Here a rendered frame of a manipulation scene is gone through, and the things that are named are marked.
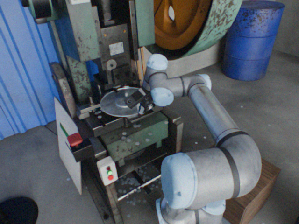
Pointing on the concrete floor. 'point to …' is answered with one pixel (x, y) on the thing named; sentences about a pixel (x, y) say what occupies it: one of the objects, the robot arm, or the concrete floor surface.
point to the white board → (75, 170)
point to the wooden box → (252, 196)
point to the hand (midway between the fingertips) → (139, 112)
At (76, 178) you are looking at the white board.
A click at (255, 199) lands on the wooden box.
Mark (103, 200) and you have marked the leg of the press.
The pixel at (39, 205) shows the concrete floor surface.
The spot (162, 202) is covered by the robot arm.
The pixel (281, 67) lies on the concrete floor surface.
